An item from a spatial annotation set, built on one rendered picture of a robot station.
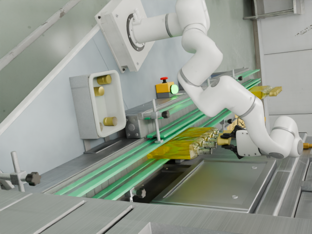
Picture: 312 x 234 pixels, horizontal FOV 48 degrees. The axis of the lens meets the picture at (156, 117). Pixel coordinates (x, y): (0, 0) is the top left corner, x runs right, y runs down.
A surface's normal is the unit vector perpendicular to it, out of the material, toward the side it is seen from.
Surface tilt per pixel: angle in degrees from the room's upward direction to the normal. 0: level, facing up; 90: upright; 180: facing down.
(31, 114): 0
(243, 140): 108
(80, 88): 90
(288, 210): 90
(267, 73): 90
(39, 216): 90
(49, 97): 0
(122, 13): 4
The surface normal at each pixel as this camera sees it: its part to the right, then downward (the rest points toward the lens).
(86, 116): -0.47, 0.22
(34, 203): -0.14, -0.97
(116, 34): -0.35, 0.65
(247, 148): -0.69, 0.27
